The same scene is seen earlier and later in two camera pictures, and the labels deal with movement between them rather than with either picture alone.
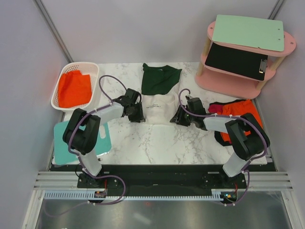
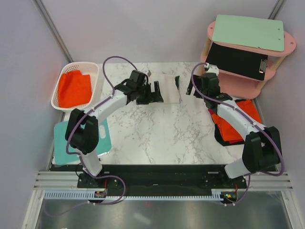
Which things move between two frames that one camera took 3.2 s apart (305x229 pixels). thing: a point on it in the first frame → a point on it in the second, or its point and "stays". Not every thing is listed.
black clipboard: (248, 64) stays
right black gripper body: (184, 118) → (197, 81)
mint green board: (260, 33) stays
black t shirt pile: (219, 138) stays
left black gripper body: (136, 114) → (143, 95)
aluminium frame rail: (259, 181) stays
